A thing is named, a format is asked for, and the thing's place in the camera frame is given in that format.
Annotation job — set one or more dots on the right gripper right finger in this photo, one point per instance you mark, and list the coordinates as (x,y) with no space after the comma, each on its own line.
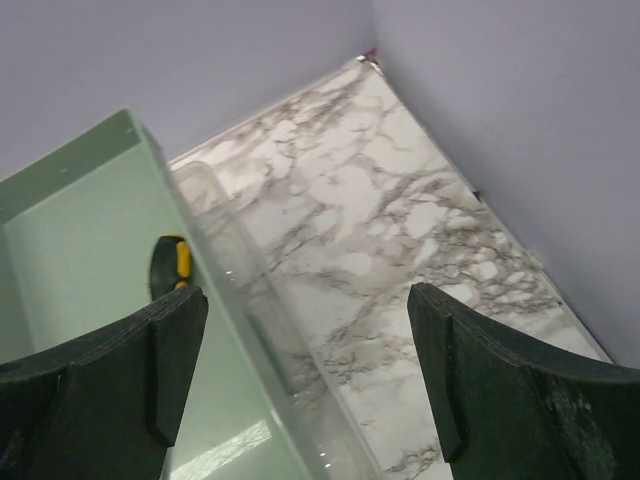
(509,406)

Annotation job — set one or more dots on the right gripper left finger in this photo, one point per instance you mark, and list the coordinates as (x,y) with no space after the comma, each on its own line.
(107,404)

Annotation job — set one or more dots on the yellow black screwdriver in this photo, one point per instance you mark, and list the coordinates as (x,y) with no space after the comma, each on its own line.
(170,265)

